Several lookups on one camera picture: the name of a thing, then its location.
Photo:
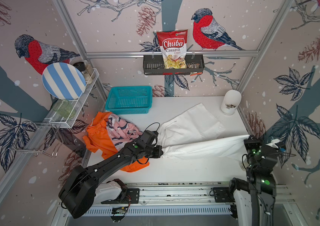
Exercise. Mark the white ceramic holder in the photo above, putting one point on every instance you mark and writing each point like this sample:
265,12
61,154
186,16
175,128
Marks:
231,101

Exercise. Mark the blue striped plate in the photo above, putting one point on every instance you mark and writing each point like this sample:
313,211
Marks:
63,81

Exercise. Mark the dark lid spice jar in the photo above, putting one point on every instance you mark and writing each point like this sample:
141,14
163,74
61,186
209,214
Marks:
82,68

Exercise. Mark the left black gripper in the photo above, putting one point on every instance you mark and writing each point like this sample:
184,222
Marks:
158,153

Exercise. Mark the white shorts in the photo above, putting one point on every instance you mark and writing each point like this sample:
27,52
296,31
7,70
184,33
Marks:
195,134

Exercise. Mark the green glass cup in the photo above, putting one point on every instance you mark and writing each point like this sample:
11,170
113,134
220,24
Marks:
64,108

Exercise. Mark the red Chuba chips bag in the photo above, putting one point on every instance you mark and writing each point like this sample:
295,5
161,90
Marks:
173,46

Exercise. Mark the black wall shelf basket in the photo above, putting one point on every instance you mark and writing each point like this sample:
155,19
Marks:
190,65

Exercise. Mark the pink patterned garment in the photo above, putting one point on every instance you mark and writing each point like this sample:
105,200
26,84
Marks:
121,131

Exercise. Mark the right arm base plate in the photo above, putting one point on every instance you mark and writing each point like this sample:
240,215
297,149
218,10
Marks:
221,195

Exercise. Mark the teal plastic basket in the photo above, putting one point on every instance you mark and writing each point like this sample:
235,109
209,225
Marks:
129,100

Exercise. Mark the clear spice jar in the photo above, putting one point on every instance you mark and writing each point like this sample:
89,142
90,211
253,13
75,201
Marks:
90,70

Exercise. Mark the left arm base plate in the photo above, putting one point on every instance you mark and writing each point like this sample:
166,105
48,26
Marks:
128,195

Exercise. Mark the aluminium mounting rail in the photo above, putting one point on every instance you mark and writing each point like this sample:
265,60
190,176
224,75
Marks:
173,193

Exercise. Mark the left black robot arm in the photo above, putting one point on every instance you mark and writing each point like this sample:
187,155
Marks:
78,192

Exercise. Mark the orange garment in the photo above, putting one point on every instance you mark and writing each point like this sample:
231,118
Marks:
97,137

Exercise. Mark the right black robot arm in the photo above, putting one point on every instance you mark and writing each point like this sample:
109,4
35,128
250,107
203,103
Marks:
256,196

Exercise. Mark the white wire wall rack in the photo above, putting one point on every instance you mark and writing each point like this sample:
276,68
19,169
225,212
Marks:
47,137

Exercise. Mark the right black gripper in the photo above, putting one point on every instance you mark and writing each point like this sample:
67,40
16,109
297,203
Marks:
248,142

